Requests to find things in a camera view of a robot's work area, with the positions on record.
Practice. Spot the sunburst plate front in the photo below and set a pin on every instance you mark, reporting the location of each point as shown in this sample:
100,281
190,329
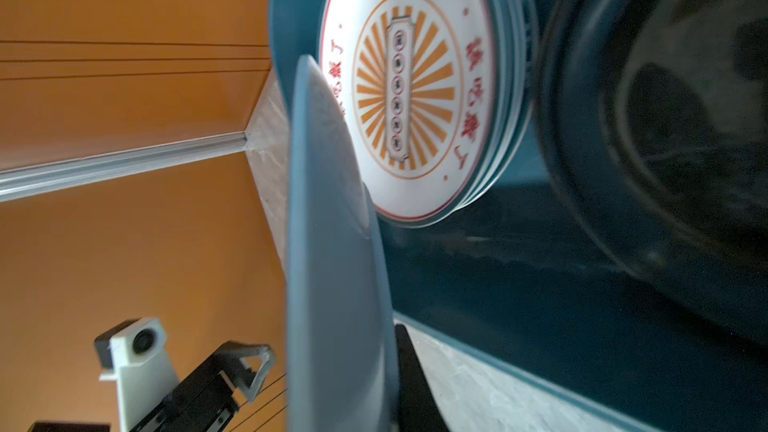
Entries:
435,95

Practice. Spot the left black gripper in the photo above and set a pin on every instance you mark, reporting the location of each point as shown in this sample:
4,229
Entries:
205,399

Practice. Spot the large white flower plate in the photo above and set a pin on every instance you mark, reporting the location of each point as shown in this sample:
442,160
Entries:
338,330

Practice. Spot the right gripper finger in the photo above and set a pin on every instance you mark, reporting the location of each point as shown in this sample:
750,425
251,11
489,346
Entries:
417,408

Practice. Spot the teal plastic bin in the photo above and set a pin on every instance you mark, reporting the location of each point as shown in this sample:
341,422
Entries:
514,280

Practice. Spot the black plate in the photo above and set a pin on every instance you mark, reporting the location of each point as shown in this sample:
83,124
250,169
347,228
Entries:
651,116

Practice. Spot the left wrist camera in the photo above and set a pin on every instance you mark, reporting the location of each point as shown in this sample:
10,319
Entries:
132,355

